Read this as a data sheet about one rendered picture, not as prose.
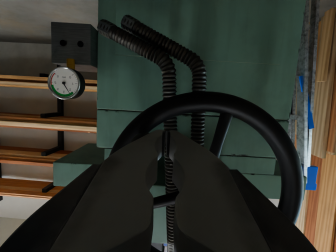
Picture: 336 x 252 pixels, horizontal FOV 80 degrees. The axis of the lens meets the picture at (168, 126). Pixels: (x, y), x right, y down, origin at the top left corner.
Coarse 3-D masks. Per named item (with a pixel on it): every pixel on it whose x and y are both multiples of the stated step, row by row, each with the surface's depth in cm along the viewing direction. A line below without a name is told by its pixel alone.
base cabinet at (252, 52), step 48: (144, 0) 42; (192, 0) 42; (240, 0) 42; (288, 0) 42; (192, 48) 44; (240, 48) 44; (288, 48) 44; (144, 96) 45; (240, 96) 45; (288, 96) 45
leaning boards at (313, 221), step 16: (320, 32) 152; (320, 48) 145; (320, 64) 145; (320, 80) 144; (320, 96) 151; (320, 112) 151; (320, 128) 151; (320, 144) 151; (320, 160) 173; (320, 176) 173; (320, 192) 168; (304, 208) 191; (320, 208) 167; (304, 224) 192; (320, 224) 167; (320, 240) 167
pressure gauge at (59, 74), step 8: (72, 64) 41; (56, 72) 39; (64, 72) 39; (72, 72) 39; (48, 80) 39; (56, 80) 39; (64, 80) 39; (72, 80) 39; (80, 80) 39; (56, 88) 39; (64, 88) 39; (72, 88) 39; (80, 88) 40; (56, 96) 39; (64, 96) 39; (72, 96) 39
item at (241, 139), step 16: (112, 112) 46; (128, 112) 46; (96, 128) 46; (112, 128) 46; (160, 128) 46; (208, 128) 46; (240, 128) 46; (96, 144) 47; (112, 144) 47; (208, 144) 47; (224, 144) 46; (240, 144) 46; (256, 144) 46
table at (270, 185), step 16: (64, 160) 49; (80, 160) 49; (96, 160) 50; (64, 176) 48; (160, 176) 42; (256, 176) 47; (272, 176) 47; (304, 176) 48; (160, 192) 38; (272, 192) 48; (304, 192) 48
